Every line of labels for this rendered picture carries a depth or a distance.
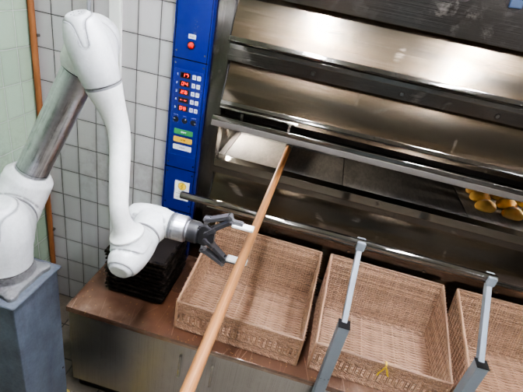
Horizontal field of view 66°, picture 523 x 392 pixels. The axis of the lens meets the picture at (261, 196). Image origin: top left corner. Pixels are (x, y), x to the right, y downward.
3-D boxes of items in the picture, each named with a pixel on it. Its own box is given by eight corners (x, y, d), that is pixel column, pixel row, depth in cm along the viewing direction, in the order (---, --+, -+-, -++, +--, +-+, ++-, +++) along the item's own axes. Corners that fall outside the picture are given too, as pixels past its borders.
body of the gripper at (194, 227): (193, 213, 136) (219, 220, 135) (191, 234, 140) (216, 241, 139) (184, 225, 129) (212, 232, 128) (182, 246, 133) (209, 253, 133)
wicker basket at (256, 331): (208, 262, 217) (215, 219, 204) (310, 292, 210) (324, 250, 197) (170, 327, 175) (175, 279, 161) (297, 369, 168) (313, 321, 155)
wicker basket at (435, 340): (316, 292, 211) (329, 250, 198) (424, 324, 205) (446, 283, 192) (304, 369, 169) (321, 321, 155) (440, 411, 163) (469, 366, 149)
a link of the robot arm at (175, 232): (176, 229, 141) (192, 233, 141) (165, 243, 133) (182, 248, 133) (178, 207, 137) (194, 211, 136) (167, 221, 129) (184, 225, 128)
